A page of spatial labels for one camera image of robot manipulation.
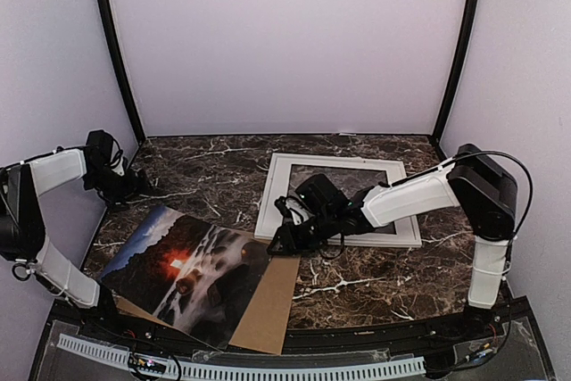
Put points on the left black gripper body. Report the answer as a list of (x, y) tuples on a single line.
[(116, 188)]

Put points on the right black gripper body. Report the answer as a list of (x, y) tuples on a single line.
[(321, 231)]

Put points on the white mat board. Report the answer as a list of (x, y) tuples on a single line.
[(276, 184)]

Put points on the clear acrylic sheet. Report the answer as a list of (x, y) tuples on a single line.
[(353, 182)]

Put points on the white picture frame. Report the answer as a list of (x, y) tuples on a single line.
[(272, 193)]

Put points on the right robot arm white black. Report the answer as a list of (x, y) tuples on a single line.
[(471, 180)]

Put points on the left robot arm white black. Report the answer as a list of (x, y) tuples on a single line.
[(102, 166)]

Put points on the dark landscape photo print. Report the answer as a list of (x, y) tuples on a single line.
[(192, 275)]

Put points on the brown cardboard backing board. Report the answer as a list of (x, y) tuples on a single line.
[(264, 322)]

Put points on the small green circuit board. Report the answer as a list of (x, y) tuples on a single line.
[(140, 362)]

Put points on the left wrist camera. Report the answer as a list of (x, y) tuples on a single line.
[(118, 166)]

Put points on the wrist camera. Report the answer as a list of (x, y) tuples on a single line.
[(118, 166), (315, 198)]

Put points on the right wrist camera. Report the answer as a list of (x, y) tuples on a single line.
[(315, 198)]

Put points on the left black corner post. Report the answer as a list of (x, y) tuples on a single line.
[(118, 65)]

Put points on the black corner post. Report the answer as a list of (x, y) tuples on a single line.
[(118, 65), (457, 65)]

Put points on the black front rail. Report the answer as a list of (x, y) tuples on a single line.
[(417, 337)]

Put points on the white slotted cable duct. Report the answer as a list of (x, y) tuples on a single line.
[(114, 357)]

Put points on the right black corner post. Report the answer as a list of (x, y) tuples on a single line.
[(457, 65)]

